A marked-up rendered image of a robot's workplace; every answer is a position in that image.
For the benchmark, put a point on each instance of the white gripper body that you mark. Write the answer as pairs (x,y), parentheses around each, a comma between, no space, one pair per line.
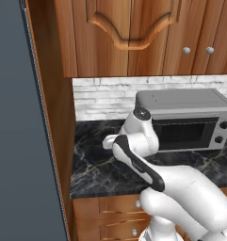
(109,142)

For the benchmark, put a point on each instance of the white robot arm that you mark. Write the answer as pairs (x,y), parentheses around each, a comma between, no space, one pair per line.
(187,194)

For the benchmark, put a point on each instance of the tall wooden side panel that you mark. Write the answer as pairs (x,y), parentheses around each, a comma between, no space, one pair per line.
(55,109)

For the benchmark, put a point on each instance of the round grey drawer knob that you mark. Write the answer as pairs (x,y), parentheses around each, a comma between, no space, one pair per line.
(137,204)
(134,232)

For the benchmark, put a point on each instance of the grey toaster oven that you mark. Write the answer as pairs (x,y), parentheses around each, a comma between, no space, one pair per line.
(184,103)

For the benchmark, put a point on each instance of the dark grey fridge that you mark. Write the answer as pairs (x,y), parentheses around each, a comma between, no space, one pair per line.
(14,125)

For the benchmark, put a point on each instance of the wooden arched cupboard door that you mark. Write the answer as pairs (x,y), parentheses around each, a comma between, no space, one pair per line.
(86,47)

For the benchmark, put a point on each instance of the round grey cupboard knob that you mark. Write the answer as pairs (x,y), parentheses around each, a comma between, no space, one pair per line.
(186,50)
(209,50)

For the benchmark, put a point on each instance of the wooden cupboard door with knob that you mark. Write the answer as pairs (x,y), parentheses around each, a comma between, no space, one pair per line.
(218,31)

